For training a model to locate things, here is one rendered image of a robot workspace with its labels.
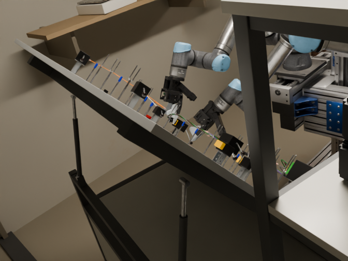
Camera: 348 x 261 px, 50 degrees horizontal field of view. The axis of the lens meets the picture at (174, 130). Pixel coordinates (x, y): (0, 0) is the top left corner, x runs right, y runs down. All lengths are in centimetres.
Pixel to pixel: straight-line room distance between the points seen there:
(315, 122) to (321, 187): 140
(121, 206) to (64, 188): 169
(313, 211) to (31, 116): 274
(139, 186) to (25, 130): 147
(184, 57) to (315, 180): 101
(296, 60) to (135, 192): 109
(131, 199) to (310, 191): 130
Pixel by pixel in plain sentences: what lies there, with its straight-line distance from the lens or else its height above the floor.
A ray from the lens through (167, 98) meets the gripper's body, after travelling 169.
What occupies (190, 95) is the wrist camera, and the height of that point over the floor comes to 127.
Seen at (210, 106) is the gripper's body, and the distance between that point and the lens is 177.
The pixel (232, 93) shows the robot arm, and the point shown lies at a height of 125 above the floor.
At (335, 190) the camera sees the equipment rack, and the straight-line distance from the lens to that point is 80.
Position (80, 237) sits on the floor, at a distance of 314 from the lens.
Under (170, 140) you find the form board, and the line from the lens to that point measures 66.
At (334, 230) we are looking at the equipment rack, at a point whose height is 146.
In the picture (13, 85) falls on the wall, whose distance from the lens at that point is 315.
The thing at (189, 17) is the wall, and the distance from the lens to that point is 411.
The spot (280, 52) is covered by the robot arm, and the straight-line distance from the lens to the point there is 180.
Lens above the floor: 197
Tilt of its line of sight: 28 degrees down
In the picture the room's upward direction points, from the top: 13 degrees counter-clockwise
